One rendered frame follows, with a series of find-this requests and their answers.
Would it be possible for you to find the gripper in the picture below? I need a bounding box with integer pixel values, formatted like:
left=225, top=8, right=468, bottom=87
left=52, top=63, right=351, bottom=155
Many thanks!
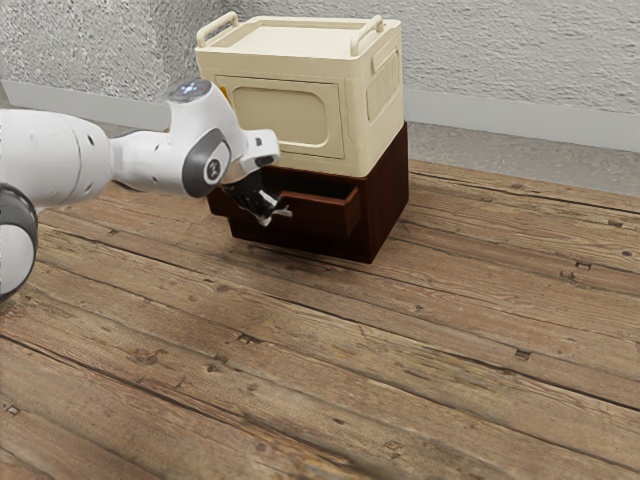
left=222, top=169, right=294, bottom=229

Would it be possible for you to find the dark brown drawer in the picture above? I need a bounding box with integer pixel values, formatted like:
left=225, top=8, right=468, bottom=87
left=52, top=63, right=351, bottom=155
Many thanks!
left=227, top=185, right=361, bottom=245

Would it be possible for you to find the dark brown wooden cabinet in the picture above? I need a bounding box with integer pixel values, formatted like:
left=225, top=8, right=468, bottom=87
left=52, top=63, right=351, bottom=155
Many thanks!
left=206, top=118, right=412, bottom=265

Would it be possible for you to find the cream box with lid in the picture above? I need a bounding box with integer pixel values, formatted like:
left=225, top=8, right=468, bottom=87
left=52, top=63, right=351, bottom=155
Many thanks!
left=194, top=10, right=404, bottom=179

